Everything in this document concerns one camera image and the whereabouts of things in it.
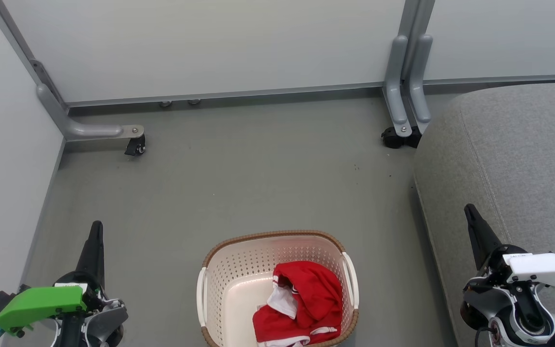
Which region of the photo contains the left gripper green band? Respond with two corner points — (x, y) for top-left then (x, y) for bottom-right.
(0, 221), (106, 337)

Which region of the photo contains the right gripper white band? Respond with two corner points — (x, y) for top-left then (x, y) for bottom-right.
(464, 203), (555, 293)

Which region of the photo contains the red and white garment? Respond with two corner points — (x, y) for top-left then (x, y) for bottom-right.
(252, 261), (344, 347)

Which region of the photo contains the grey fabric sofa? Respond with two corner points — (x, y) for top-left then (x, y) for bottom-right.
(412, 83), (555, 347)

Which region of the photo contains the black caster wheel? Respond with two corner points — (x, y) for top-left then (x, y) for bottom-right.
(381, 125), (423, 149)
(124, 134), (147, 157)

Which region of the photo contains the grey curved partition foot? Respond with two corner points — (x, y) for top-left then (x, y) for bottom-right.
(37, 83), (145, 142)
(409, 33), (434, 124)
(383, 35), (412, 138)

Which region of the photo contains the white perforated laundry basket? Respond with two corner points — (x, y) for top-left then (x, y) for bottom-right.
(197, 230), (359, 347)

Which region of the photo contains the grey partition bottom rail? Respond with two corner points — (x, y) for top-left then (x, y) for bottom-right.
(424, 73), (555, 88)
(66, 82), (387, 108)

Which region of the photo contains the grey partition corner post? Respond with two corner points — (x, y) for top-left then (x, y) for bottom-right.
(0, 0), (69, 115)

